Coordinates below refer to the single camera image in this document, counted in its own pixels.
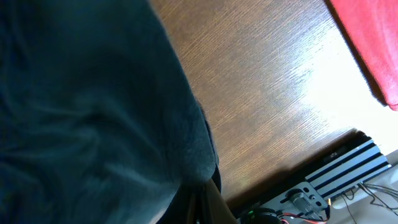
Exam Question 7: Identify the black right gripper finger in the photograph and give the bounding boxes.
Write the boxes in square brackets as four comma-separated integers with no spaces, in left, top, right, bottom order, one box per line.
[197,179,238,224]

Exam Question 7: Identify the dark green t-shirt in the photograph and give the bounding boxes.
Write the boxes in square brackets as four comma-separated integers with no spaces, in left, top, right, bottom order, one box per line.
[1,0,220,223]

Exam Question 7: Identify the aluminium extrusion frame rail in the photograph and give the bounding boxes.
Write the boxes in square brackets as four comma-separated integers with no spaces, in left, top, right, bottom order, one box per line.
[305,139,391,199]

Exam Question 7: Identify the red garment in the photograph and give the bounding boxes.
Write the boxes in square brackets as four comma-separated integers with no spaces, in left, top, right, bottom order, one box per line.
[331,0,397,111]

